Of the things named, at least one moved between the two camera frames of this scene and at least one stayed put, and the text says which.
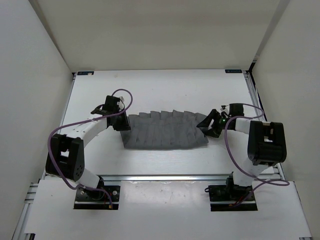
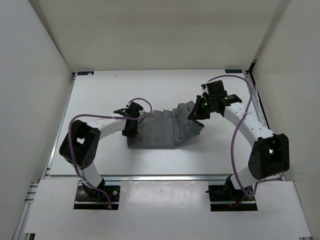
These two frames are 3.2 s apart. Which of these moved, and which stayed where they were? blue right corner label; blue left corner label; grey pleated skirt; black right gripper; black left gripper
Moved: black left gripper; grey pleated skirt; black right gripper
Stayed: blue left corner label; blue right corner label
